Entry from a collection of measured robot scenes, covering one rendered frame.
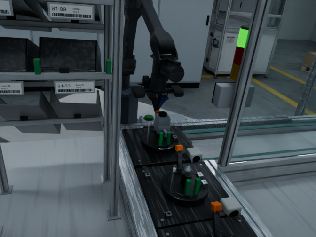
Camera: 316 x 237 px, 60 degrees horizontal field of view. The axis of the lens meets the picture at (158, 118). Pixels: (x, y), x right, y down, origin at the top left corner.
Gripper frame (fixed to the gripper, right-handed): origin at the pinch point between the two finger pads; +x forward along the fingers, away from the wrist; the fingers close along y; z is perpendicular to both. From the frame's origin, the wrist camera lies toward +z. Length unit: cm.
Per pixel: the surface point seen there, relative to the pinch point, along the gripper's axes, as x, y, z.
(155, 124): 4.7, 1.9, -7.4
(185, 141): 12.4, -10.3, -8.2
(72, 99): 25, 30, 61
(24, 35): 39, 84, 287
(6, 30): 34, 103, 287
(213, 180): 12.1, -10.8, -31.3
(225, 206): 10.1, -8.0, -43.5
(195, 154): 10.4, -9.6, -19.4
